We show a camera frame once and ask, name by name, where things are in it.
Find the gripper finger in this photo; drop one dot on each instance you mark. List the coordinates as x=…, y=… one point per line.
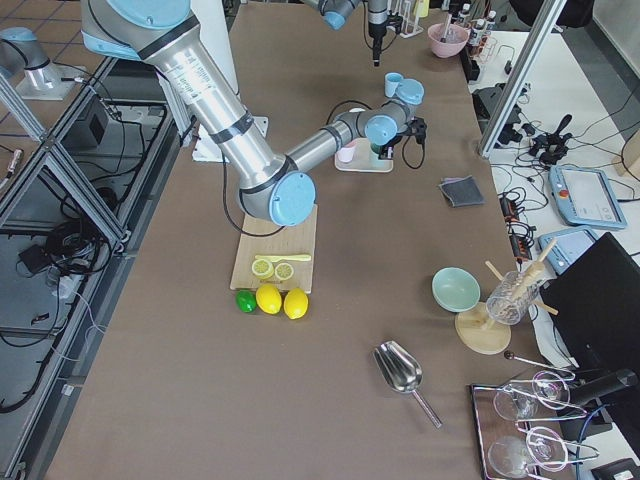
x=376, y=53

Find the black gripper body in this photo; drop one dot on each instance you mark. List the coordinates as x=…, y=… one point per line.
x=389, y=145
x=375, y=31

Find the blue cup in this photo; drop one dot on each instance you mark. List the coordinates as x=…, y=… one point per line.
x=391, y=83

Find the green cup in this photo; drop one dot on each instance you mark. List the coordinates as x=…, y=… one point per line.
x=374, y=153

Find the pink cup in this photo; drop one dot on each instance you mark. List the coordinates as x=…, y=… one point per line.
x=346, y=153

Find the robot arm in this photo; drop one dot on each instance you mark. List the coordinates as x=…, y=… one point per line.
x=188, y=43
x=335, y=14

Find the beige rabbit tray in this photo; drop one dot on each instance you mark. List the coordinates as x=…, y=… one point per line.
x=363, y=164

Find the metal muddler in bowl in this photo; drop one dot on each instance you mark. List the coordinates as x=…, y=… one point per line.
x=445, y=28

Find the grey cloth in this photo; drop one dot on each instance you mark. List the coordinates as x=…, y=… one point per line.
x=461, y=191

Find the pink bowl with ice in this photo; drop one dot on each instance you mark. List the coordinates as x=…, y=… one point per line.
x=449, y=44

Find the wooden cutting board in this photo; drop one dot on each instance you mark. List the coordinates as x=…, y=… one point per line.
x=294, y=245

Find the green bowl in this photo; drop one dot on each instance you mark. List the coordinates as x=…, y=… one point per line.
x=455, y=289

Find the teach pendant tablet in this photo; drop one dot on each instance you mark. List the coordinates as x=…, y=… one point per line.
x=585, y=197

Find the lemon slice lower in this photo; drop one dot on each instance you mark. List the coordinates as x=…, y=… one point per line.
x=283, y=271

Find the lemon slice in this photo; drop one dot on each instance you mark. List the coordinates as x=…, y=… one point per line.
x=262, y=268
x=283, y=271

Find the yellow plastic knife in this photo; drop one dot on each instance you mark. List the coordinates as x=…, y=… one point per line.
x=281, y=258

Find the clear glass cup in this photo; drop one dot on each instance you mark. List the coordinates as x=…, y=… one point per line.
x=511, y=299

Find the lemon slice upper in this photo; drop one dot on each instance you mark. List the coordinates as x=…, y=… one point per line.
x=262, y=268

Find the yellow lemon lower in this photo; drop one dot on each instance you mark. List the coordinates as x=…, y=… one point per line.
x=296, y=304

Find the yellow lemon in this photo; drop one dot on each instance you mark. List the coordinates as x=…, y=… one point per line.
x=296, y=304
x=268, y=298

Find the wooden cup stand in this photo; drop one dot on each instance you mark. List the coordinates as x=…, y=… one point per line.
x=486, y=336

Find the yellow lemon upper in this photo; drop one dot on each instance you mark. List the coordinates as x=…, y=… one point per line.
x=268, y=298

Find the metal scoop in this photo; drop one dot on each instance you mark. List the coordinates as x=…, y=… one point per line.
x=403, y=374

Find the green lime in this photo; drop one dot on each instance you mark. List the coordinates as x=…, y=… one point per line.
x=246, y=301

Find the black monitor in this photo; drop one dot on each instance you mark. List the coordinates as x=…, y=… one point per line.
x=597, y=299

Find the wine glass upper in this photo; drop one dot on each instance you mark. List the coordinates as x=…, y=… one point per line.
x=521, y=399

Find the wine glass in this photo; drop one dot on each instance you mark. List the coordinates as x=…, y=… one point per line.
x=521, y=399
x=541, y=450

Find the wine glass lower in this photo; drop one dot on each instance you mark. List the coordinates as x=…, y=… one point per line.
x=541, y=450

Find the white wire rack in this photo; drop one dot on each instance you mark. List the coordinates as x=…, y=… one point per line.
x=404, y=16

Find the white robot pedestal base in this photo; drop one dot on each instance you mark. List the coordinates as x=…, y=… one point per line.
x=219, y=104

